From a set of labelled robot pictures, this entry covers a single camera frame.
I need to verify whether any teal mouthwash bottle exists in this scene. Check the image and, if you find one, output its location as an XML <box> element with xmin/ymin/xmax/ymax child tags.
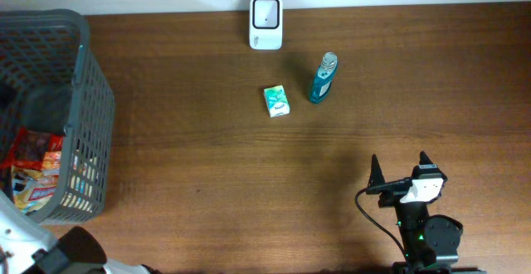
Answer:
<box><xmin>309</xmin><ymin>52</ymin><xmax>339</xmax><ymax>104</ymax></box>

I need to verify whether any green tissue pack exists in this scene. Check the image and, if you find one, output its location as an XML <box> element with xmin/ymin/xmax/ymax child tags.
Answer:
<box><xmin>263</xmin><ymin>86</ymin><xmax>290</xmax><ymax>118</ymax></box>

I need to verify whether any yellow snack bag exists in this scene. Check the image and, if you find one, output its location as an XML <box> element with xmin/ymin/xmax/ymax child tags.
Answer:
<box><xmin>11</xmin><ymin>166</ymin><xmax>59</xmax><ymax>214</ymax></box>

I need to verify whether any red snack bag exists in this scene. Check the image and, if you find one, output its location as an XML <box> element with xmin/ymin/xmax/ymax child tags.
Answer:
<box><xmin>1</xmin><ymin>128</ymin><xmax>64</xmax><ymax>171</ymax></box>

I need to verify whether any orange tissue pack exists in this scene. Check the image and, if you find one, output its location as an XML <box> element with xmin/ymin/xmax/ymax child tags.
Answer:
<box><xmin>41</xmin><ymin>151</ymin><xmax>61</xmax><ymax>176</ymax></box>

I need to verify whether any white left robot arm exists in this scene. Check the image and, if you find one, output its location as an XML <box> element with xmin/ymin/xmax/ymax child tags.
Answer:
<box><xmin>1</xmin><ymin>194</ymin><xmax>161</xmax><ymax>274</ymax></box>

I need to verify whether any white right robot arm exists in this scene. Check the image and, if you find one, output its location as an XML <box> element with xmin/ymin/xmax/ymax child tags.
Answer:
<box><xmin>358</xmin><ymin>151</ymin><xmax>482</xmax><ymax>274</ymax></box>

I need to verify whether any white barcode scanner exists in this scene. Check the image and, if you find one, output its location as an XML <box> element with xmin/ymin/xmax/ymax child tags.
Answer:
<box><xmin>249</xmin><ymin>0</ymin><xmax>284</xmax><ymax>51</ymax></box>

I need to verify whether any grey plastic lattice basket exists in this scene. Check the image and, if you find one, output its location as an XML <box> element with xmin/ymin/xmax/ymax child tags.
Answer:
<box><xmin>1</xmin><ymin>9</ymin><xmax>115</xmax><ymax>225</ymax></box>

